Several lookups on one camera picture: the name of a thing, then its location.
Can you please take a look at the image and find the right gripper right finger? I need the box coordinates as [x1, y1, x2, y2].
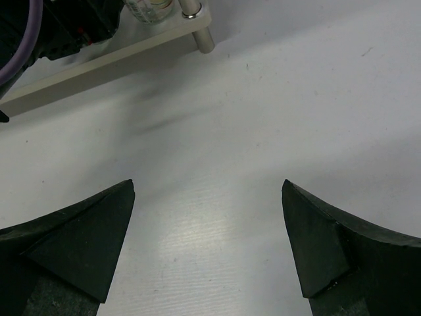
[282, 180, 420, 315]

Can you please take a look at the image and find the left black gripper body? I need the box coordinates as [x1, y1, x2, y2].
[1, 1, 124, 95]

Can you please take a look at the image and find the green-cap glass bottle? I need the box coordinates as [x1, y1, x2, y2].
[124, 0, 175, 24]

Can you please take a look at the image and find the white two-tier shelf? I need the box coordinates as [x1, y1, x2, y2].
[1, 1, 214, 117]

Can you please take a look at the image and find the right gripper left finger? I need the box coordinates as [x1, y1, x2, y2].
[1, 180, 135, 315]

